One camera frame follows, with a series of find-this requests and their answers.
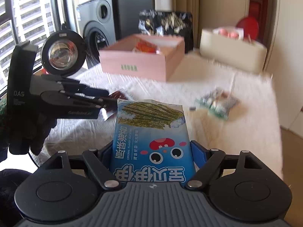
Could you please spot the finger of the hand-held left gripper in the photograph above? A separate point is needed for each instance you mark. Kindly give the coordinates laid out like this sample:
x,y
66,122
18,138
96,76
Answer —
x,y
104,103
97,92

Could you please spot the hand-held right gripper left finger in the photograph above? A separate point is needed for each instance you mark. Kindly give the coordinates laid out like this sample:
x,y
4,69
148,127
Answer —
x,y
106,157

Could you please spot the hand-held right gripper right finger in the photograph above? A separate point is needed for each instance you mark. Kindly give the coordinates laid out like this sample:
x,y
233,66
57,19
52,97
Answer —
x,y
200,156

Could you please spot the small dark red egg packet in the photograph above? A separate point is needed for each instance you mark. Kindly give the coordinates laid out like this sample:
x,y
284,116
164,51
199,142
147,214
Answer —
x,y
122,95

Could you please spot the pink cardboard box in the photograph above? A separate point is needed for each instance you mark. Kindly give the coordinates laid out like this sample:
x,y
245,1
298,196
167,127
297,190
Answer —
x,y
132,63

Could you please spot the blue seaweed snack packet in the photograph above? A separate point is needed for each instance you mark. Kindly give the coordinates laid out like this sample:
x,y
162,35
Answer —
x,y
151,141

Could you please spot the red snack stick packet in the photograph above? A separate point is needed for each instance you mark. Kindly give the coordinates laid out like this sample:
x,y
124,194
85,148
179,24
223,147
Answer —
x,y
145,47

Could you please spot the person's left hand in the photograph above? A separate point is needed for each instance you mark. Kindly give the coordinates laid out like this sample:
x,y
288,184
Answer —
x,y
45,132

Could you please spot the small grey object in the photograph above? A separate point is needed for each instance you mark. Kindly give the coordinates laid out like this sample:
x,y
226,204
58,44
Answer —
x,y
193,108

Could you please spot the green and white snack packet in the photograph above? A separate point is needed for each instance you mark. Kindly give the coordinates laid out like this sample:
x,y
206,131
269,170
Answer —
x,y
217,102

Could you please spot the grey washing machine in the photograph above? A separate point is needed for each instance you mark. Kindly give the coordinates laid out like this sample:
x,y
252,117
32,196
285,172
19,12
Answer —
x,y
99,28

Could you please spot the window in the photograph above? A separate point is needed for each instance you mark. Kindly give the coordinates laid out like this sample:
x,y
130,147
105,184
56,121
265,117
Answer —
x,y
26,16

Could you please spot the tall black cabinet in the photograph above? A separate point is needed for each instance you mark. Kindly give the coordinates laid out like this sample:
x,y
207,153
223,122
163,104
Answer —
x,y
135,7

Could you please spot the black floral bag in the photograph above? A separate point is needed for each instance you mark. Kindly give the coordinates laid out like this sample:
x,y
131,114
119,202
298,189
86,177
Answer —
x,y
165,23

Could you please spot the cream oval storage box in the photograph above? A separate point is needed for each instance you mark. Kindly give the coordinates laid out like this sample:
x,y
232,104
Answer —
x,y
229,52

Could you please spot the pink egg-shaped item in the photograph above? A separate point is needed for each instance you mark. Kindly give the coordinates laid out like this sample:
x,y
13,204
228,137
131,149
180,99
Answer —
x,y
220,32
233,33

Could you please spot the red round object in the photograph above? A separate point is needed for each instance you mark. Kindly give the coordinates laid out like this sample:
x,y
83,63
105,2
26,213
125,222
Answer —
x,y
248,27

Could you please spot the beige curtain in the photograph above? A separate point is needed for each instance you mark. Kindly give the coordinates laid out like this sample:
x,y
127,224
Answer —
x,y
210,4

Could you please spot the red wooden panel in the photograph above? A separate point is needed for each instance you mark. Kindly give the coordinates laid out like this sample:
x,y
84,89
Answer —
x,y
259,4

